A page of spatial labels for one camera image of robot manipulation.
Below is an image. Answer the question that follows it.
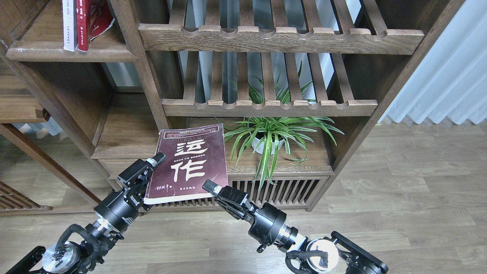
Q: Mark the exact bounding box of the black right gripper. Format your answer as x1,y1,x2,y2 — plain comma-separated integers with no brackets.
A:
202,179,299,252

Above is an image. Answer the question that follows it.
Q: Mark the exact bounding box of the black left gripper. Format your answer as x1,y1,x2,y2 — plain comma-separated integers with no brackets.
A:
91,153,166,238

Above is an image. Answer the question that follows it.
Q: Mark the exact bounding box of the dark maroon book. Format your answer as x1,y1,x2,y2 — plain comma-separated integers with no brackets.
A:
144,123,228,205

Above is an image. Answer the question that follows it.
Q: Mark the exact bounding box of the red paperback book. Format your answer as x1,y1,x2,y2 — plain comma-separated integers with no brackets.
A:
76,0,115,52

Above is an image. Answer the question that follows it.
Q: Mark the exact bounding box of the white paperback book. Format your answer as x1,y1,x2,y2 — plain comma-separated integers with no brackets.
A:
62,0,78,52

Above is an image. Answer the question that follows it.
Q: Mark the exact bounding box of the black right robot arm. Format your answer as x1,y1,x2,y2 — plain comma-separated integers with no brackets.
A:
202,179,388,274

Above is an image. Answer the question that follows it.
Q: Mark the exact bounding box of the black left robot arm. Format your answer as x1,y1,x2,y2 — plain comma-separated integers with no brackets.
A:
8,152,165,274

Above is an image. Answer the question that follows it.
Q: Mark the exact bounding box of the wooden drawer with brass knob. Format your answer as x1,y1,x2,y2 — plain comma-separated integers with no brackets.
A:
99,159,136,179

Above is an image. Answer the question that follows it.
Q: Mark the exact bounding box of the white plant pot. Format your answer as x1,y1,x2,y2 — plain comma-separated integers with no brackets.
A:
251,137,285,155

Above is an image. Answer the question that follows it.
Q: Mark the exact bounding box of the right slatted cabinet door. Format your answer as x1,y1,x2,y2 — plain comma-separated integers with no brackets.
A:
229,176,329,210

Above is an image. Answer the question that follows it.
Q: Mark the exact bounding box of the green spider plant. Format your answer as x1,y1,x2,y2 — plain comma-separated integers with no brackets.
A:
213,61,345,191

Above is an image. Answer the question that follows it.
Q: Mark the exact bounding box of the dark wooden bookshelf unit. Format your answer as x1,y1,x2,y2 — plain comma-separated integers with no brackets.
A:
1,0,465,211

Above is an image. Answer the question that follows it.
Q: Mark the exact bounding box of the wooden side furniture left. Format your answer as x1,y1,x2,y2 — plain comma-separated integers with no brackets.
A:
1,56,100,215

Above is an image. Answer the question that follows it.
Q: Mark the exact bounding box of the white pleated curtain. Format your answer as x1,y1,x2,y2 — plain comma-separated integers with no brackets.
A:
383,0,487,124

